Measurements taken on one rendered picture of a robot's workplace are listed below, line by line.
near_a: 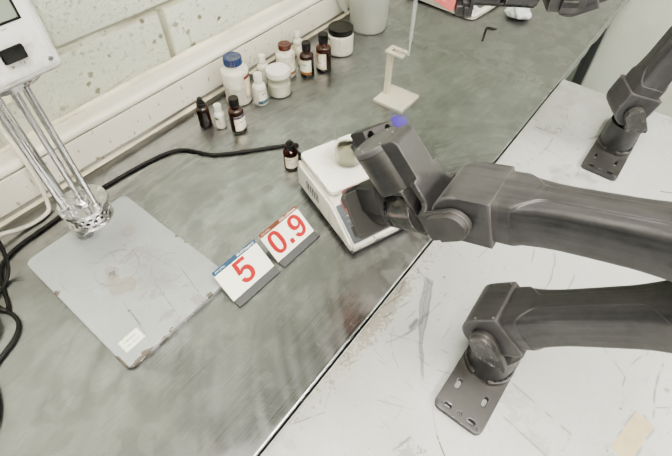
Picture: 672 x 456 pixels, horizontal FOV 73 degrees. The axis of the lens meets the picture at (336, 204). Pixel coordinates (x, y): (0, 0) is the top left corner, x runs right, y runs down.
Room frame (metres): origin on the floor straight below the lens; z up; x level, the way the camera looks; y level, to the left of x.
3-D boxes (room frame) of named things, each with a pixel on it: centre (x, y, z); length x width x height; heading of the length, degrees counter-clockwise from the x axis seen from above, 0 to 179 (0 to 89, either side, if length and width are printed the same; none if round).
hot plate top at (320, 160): (0.61, -0.01, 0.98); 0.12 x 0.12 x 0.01; 31
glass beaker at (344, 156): (0.60, -0.02, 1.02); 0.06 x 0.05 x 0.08; 137
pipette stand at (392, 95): (0.91, -0.14, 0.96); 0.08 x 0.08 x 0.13; 52
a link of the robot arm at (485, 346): (0.27, -0.21, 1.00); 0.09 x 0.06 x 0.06; 144
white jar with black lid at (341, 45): (1.14, -0.01, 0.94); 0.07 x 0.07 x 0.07
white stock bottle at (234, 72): (0.92, 0.23, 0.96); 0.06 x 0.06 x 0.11
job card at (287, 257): (0.49, 0.08, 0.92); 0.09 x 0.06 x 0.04; 139
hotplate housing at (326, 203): (0.58, -0.03, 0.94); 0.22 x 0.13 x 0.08; 31
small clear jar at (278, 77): (0.94, 0.14, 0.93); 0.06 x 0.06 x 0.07
